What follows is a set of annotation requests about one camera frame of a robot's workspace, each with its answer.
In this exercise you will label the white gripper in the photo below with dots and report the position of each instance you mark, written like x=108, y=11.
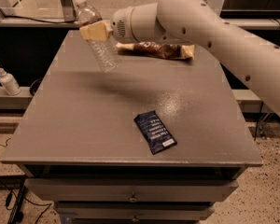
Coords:
x=121, y=22

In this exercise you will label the clear plastic water bottle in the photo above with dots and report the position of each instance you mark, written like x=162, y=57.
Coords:
x=104, y=52

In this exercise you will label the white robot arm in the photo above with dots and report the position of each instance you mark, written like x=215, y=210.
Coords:
x=252, y=59

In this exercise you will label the white pump dispenser bottle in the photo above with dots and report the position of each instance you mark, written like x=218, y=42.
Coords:
x=9, y=83

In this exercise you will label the brown yellow chip bag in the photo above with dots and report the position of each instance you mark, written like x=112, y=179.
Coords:
x=162, y=51

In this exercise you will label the grey drawer cabinet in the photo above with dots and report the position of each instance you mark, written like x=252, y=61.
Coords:
x=80, y=148

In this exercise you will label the dark blue snack wrapper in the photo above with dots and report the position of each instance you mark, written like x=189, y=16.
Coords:
x=154, y=131

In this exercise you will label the metal frame post left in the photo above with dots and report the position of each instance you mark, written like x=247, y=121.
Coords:
x=69, y=13

